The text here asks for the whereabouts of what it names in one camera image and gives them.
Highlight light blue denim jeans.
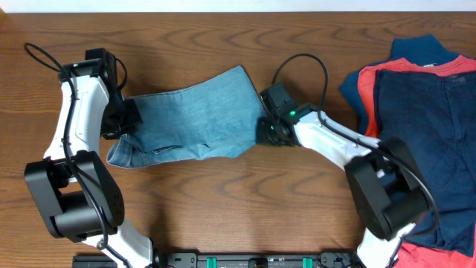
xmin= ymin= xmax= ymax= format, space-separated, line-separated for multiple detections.
xmin=107 ymin=66 xmax=265 ymax=169

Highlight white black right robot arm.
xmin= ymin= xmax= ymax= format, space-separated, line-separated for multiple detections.
xmin=257 ymin=83 xmax=436 ymax=267

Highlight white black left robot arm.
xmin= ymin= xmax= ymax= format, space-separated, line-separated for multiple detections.
xmin=24 ymin=42 xmax=159 ymax=267

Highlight navy and red t-shirt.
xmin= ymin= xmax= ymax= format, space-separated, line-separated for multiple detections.
xmin=339 ymin=35 xmax=475 ymax=267

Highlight black rail with green clips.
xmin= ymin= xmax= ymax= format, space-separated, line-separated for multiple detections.
xmin=72 ymin=252 xmax=364 ymax=268

